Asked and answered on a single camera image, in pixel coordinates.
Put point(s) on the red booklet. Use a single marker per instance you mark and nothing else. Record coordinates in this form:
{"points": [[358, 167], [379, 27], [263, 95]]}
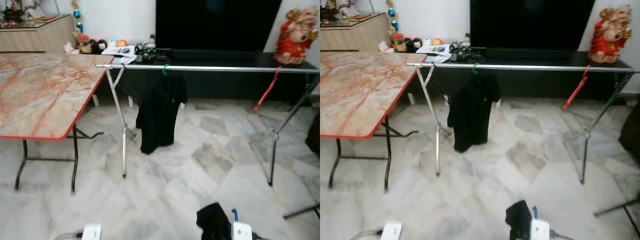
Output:
{"points": [[49, 18], [362, 16]]}

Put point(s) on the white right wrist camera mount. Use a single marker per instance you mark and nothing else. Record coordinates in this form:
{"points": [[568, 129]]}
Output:
{"points": [[242, 231], [540, 230]]}

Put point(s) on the black garment with red trim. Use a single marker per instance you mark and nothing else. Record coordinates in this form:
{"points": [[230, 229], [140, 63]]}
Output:
{"points": [[517, 220], [212, 222]]}

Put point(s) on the red laughing Buddha statue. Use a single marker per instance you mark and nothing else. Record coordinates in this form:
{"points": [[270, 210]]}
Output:
{"points": [[607, 40], [295, 40]]}

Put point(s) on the trophy with blue ball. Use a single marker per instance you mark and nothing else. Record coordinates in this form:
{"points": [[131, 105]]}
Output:
{"points": [[76, 14], [391, 12]]}

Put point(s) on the orange ball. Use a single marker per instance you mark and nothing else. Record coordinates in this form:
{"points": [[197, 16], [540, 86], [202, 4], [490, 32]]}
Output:
{"points": [[121, 43], [437, 42]]}

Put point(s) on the black soundbar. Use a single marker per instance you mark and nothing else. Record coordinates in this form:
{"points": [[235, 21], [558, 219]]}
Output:
{"points": [[215, 54], [530, 53]]}

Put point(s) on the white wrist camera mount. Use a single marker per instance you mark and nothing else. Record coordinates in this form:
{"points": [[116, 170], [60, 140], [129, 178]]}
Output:
{"points": [[540, 230], [92, 233], [242, 231], [391, 231]]}

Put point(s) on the light wooden cabinet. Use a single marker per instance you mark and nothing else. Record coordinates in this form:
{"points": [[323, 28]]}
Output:
{"points": [[35, 37], [350, 36]]}

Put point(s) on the steel clothes rack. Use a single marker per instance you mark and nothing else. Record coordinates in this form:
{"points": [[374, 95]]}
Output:
{"points": [[525, 66], [210, 68]]}

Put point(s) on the black shirt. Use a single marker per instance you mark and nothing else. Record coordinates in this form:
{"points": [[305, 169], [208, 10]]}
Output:
{"points": [[160, 115], [470, 115]]}

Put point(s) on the white porcelain statue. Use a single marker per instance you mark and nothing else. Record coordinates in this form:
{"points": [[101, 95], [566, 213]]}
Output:
{"points": [[347, 7], [32, 9]]}

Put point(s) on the green hanger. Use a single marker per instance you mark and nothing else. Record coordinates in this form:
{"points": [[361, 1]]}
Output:
{"points": [[163, 72], [474, 71]]}

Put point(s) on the marble top folding table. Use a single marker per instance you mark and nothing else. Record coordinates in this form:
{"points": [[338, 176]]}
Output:
{"points": [[45, 95], [365, 95]]}

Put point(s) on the black television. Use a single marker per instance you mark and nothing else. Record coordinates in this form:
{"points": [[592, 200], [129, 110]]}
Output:
{"points": [[215, 25], [530, 25]]}

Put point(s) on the jar with red lid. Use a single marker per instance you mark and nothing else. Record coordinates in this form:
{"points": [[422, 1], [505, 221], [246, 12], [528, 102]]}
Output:
{"points": [[399, 44], [85, 45]]}

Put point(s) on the white paper stack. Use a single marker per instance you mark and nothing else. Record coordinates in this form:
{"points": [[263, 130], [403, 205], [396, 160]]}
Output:
{"points": [[119, 51], [433, 50]]}

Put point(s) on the red plastic hanger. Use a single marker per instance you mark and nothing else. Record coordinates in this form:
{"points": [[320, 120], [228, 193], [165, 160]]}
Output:
{"points": [[575, 92], [266, 93]]}

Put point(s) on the small white cup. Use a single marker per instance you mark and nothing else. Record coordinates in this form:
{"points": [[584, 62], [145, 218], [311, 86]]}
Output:
{"points": [[111, 43], [426, 42]]}

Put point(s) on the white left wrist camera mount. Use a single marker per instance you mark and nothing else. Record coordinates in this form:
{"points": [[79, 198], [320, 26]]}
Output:
{"points": [[391, 231], [92, 233]]}

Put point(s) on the black television console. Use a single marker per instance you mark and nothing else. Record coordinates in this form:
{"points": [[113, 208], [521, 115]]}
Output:
{"points": [[540, 84], [225, 85]]}

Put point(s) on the bottle with white cap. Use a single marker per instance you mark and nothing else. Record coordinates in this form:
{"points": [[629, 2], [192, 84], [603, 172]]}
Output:
{"points": [[151, 42], [466, 41]]}

